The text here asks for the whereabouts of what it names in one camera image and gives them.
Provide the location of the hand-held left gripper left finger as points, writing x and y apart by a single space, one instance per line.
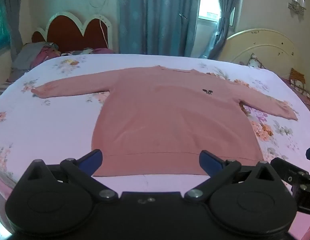
93 158

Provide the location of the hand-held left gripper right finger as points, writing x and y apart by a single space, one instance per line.
210 162

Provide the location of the pink long-sleeved sweater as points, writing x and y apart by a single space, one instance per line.
170 120

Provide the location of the pile of mixed clothes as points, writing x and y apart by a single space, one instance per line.
37 56

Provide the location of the floral bed sheet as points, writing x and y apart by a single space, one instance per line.
45 125

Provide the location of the orange printed pillow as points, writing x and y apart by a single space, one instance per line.
297 80

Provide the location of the white brown-bordered pillow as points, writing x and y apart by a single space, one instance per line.
255 61

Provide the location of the cream rounded headboard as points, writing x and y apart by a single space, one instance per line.
265 47

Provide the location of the red scalloped headboard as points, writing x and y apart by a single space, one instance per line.
77 33

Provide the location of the tied grey-blue curtain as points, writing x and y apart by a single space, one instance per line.
223 22

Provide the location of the blue patterned curtain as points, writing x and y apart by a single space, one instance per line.
157 17

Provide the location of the bright window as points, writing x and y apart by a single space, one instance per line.
208 2

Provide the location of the grey-blue side curtain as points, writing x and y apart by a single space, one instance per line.
13 17

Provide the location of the crystal wall lamp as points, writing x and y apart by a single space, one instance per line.
297 3

